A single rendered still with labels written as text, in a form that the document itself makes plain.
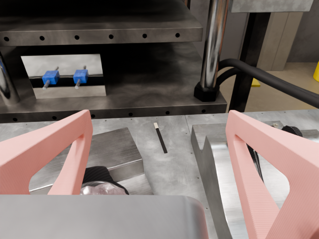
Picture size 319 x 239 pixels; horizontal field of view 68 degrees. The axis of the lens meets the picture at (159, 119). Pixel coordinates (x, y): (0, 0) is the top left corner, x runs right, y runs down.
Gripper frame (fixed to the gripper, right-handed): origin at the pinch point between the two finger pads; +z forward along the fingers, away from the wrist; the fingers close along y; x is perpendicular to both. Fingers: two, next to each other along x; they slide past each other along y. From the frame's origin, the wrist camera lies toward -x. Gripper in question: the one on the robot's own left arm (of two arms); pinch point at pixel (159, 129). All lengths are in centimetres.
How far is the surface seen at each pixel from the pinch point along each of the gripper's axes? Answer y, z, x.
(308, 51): -193, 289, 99
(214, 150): -11.4, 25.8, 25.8
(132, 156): 5.6, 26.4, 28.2
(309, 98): -47, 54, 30
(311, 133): -34, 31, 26
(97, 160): 13.0, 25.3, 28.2
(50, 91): 42, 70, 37
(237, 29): -95, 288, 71
